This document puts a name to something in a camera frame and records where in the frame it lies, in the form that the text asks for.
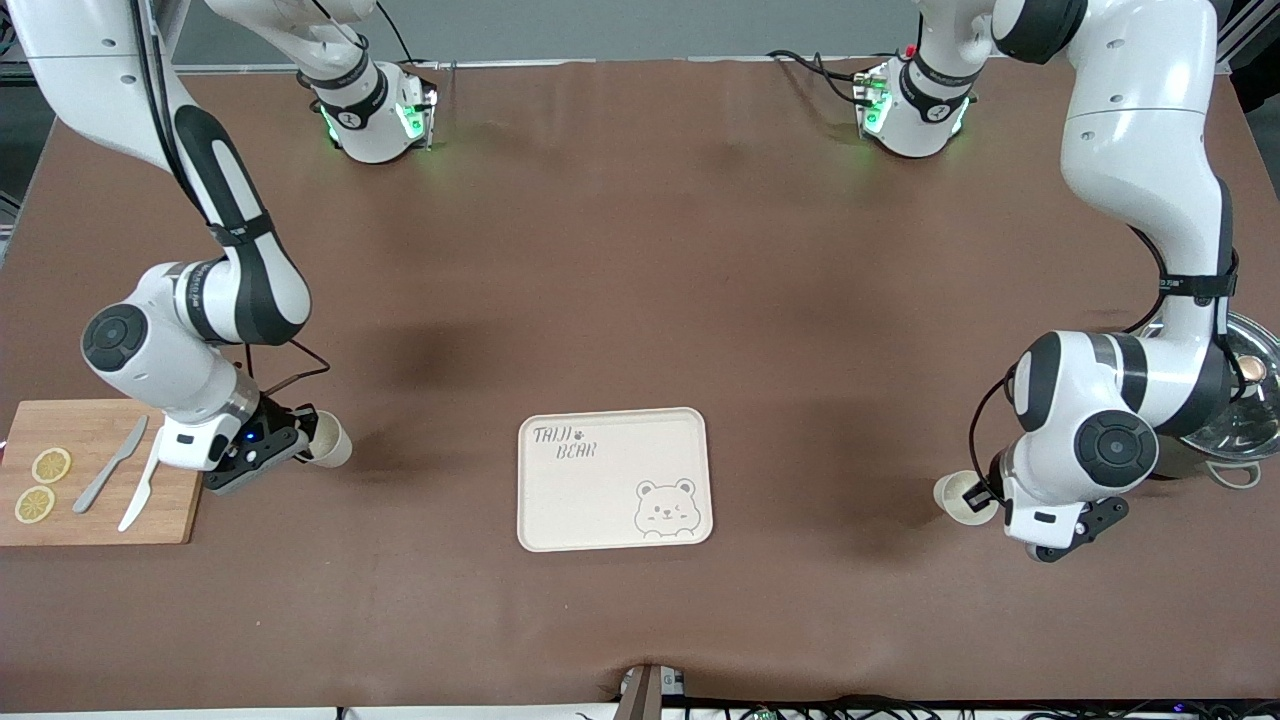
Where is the white plastic cup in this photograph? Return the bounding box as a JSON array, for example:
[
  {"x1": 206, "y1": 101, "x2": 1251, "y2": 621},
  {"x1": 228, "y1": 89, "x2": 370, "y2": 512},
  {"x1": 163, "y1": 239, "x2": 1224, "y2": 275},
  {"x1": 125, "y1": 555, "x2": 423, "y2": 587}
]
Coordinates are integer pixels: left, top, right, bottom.
[
  {"x1": 303, "y1": 408, "x2": 354, "y2": 470},
  {"x1": 932, "y1": 470, "x2": 1002, "y2": 528}
]

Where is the bamboo cutting board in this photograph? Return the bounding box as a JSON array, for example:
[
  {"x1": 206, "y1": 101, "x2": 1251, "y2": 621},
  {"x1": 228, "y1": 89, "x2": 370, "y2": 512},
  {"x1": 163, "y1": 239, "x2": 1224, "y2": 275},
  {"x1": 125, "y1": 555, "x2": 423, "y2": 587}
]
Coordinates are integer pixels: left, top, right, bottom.
[{"x1": 0, "y1": 398, "x2": 221, "y2": 547}]

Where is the white plastic knife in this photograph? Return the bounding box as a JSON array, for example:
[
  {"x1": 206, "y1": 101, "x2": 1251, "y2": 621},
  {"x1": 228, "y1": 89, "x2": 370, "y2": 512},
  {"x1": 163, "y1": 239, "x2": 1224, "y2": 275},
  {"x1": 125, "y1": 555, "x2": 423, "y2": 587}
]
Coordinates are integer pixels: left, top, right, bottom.
[{"x1": 117, "y1": 440, "x2": 175, "y2": 533}]

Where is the grey plastic knife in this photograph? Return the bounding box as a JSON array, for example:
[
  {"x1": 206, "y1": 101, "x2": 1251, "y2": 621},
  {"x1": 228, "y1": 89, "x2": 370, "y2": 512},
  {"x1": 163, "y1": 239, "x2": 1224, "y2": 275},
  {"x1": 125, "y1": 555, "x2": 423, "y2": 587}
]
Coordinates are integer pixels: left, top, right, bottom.
[{"x1": 72, "y1": 415, "x2": 150, "y2": 515}]

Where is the pale green electric pot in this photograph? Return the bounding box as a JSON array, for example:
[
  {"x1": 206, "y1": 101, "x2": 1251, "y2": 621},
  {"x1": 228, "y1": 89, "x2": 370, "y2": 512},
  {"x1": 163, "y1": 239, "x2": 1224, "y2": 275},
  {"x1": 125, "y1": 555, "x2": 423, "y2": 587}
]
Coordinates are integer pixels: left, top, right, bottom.
[{"x1": 1140, "y1": 310, "x2": 1280, "y2": 491}]

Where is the glass pot lid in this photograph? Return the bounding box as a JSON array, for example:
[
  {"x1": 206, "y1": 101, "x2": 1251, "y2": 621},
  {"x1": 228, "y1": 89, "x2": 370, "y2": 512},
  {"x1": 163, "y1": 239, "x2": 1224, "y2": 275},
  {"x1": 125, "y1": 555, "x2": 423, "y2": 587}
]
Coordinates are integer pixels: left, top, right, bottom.
[{"x1": 1160, "y1": 312, "x2": 1280, "y2": 463}]

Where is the cream bear print tray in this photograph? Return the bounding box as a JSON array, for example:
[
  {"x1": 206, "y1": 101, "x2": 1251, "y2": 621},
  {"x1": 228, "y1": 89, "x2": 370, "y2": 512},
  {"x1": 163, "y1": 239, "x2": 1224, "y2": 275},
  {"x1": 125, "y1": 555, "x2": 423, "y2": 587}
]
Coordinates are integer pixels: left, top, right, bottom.
[{"x1": 516, "y1": 407, "x2": 715, "y2": 553}]

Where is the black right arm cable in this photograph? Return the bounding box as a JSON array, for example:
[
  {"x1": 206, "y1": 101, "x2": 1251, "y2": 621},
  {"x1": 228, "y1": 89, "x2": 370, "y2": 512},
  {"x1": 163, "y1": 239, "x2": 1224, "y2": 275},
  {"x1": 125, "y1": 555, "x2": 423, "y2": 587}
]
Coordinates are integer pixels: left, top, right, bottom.
[{"x1": 130, "y1": 0, "x2": 333, "y2": 401}]

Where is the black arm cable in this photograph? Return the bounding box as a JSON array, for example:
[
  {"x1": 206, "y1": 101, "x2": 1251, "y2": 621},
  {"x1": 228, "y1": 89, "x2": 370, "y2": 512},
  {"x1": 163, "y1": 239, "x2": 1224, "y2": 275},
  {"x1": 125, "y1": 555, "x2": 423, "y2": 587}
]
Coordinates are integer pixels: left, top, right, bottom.
[
  {"x1": 968, "y1": 225, "x2": 1241, "y2": 501},
  {"x1": 130, "y1": 0, "x2": 333, "y2": 401}
]

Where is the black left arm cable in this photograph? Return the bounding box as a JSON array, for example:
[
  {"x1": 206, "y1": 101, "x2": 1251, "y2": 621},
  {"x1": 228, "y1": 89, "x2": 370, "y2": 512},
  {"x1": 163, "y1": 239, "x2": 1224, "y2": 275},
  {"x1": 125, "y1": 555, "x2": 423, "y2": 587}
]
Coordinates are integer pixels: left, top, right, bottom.
[{"x1": 968, "y1": 225, "x2": 1241, "y2": 501}]

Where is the black right base cable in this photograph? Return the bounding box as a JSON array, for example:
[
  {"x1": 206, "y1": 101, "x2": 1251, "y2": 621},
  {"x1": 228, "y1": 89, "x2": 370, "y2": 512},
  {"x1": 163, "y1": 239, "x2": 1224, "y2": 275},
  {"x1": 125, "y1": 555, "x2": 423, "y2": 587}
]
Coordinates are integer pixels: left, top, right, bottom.
[{"x1": 372, "y1": 0, "x2": 417, "y2": 65}]

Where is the black base cable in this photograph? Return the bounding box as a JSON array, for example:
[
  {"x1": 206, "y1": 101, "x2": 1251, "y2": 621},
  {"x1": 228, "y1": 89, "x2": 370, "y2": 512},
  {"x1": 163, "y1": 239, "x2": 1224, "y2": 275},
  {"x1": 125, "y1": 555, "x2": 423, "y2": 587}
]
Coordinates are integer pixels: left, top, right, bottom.
[
  {"x1": 768, "y1": 48, "x2": 863, "y2": 106},
  {"x1": 372, "y1": 0, "x2": 417, "y2": 65}
]

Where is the black left base cable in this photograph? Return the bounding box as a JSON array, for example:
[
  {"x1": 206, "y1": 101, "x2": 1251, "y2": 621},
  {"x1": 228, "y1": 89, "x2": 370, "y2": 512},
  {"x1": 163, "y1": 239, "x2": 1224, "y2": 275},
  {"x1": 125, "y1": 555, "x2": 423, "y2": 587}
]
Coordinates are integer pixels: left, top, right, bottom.
[{"x1": 768, "y1": 48, "x2": 863, "y2": 106}]

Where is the aluminium frame post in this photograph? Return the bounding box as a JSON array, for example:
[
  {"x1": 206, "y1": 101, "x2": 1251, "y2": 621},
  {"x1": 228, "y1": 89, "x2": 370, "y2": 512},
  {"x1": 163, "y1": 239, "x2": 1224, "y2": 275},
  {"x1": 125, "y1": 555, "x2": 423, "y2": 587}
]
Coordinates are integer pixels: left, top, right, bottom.
[{"x1": 1215, "y1": 0, "x2": 1280, "y2": 77}]

